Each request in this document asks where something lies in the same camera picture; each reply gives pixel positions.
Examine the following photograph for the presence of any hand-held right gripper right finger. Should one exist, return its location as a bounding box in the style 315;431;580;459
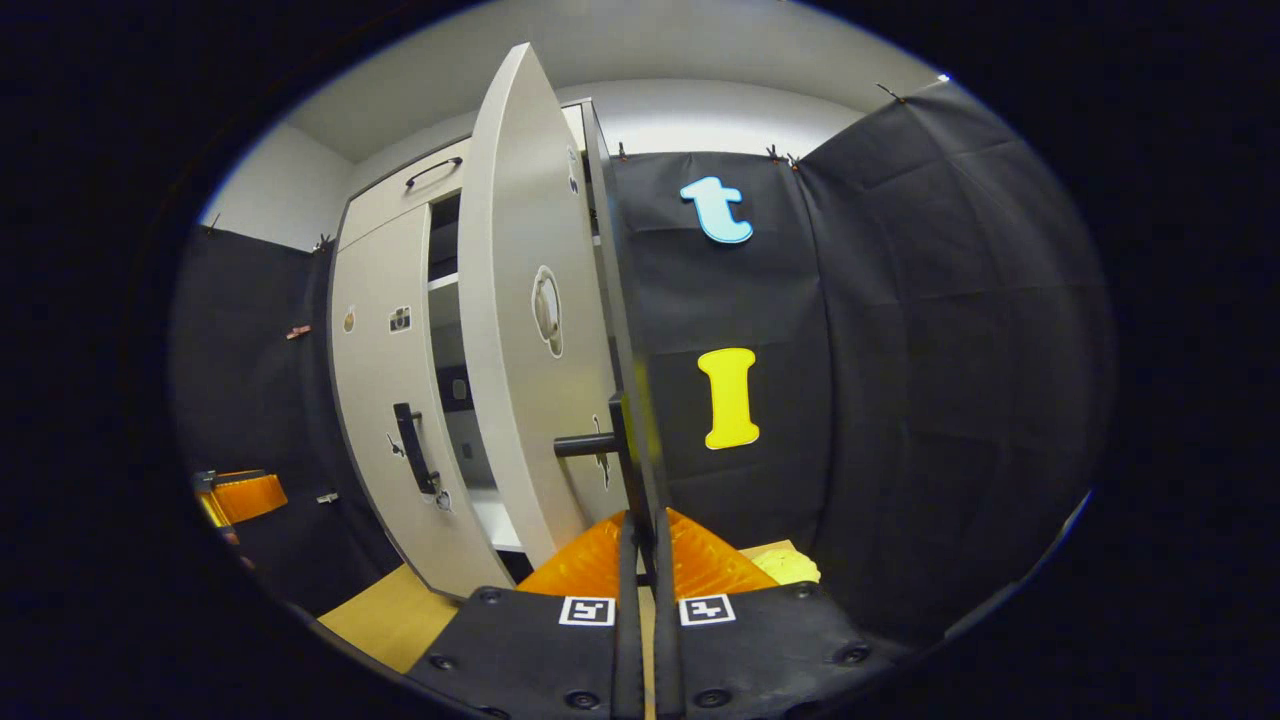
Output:
652;508;901;720

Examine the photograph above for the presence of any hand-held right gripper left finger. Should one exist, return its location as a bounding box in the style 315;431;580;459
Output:
403;508;646;720

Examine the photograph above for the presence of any beige cabinet door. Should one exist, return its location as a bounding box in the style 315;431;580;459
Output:
457;42;661;571
330;205;516;601

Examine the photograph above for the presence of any beige double-door shoe cabinet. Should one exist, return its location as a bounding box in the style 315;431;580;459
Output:
328;95;661;601

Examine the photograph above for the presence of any black backdrop cloth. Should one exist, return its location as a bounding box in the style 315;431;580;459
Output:
170;80;1116;641

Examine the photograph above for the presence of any beige cabinet flap with handle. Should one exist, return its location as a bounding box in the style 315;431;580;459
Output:
338;100;591;251

